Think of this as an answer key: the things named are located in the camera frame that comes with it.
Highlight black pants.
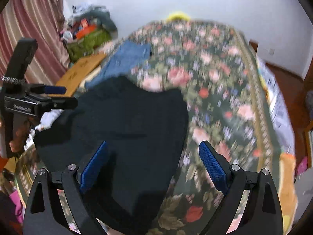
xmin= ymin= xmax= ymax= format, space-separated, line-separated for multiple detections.
xmin=34 ymin=76 xmax=188 ymax=234

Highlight left hand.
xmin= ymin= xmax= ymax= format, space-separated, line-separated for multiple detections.
xmin=9 ymin=120 xmax=32 ymax=153

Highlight white crumpled cloth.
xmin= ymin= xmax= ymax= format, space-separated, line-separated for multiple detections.
xmin=23 ymin=109 xmax=64 ymax=151

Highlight wooden lap desk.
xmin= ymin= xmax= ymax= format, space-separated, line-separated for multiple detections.
xmin=49 ymin=52 xmax=107 ymax=97

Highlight green fabric storage bin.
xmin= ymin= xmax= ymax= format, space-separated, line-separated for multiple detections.
xmin=66 ymin=29 xmax=112 ymax=63

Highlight orange box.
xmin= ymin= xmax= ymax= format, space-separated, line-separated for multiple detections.
xmin=75 ymin=25 xmax=97 ymax=39

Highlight blue folded jeans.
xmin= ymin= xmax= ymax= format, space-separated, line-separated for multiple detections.
xmin=84 ymin=40 xmax=151 ymax=90

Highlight striped pink curtain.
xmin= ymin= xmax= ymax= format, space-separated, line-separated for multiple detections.
xmin=1 ymin=0 xmax=70 ymax=85

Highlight grey plush pillow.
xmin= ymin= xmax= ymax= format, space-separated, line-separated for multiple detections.
xmin=90 ymin=5 xmax=118 ymax=39

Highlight floral green bedspread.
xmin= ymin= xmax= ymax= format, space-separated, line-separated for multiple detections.
xmin=15 ymin=21 xmax=280 ymax=234

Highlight yellow foam bed rail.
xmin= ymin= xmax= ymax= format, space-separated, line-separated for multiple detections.
xmin=166 ymin=11 xmax=191 ymax=22

